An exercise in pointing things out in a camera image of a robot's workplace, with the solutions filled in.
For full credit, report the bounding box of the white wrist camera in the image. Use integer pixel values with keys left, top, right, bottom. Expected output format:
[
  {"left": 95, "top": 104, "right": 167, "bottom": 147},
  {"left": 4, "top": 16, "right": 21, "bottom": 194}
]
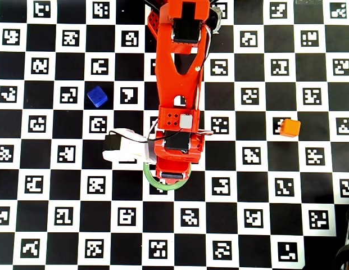
[{"left": 102, "top": 128, "right": 158, "bottom": 165}]

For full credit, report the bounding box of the small grey box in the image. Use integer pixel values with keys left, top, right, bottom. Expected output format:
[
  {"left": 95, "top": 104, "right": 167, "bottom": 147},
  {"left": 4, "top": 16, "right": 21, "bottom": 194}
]
[{"left": 179, "top": 114, "right": 194, "bottom": 129}]

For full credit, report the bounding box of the green flat ring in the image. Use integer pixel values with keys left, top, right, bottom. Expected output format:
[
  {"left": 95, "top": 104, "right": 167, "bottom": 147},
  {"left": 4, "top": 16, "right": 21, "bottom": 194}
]
[{"left": 143, "top": 163, "right": 192, "bottom": 191}]

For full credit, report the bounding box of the orange cube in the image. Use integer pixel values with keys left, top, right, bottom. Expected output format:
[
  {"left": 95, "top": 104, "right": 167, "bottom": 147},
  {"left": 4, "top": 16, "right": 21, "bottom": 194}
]
[{"left": 279, "top": 118, "right": 301, "bottom": 138}]

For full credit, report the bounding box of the thin black camera cable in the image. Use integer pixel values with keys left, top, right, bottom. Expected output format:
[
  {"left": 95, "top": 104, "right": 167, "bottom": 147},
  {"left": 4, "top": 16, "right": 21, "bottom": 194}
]
[{"left": 107, "top": 125, "right": 197, "bottom": 141}]

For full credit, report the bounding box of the blue cube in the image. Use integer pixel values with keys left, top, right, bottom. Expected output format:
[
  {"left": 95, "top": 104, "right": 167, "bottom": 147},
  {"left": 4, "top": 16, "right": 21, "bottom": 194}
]
[{"left": 87, "top": 85, "right": 108, "bottom": 109}]

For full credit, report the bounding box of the checkerboard marker mat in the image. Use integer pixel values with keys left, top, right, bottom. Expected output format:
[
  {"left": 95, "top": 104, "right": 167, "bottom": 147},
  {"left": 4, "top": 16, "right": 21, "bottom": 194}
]
[{"left": 0, "top": 0, "right": 349, "bottom": 268}]

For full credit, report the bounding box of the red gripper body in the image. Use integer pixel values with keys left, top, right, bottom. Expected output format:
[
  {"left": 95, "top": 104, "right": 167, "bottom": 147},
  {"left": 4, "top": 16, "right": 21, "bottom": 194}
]
[{"left": 155, "top": 153, "right": 202, "bottom": 181}]

